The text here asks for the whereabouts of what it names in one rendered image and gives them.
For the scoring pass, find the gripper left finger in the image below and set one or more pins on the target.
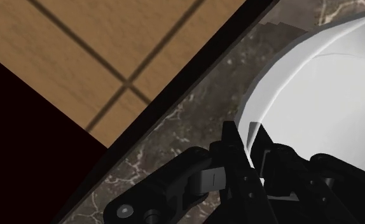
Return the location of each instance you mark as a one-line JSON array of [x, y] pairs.
[[170, 183]]

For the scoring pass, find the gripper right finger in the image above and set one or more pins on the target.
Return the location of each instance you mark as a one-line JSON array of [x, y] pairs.
[[294, 180]]

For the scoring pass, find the white bowl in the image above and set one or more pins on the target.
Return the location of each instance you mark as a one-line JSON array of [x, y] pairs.
[[325, 93]]

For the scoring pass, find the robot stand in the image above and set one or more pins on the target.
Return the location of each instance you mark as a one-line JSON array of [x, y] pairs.
[[21, 149]]

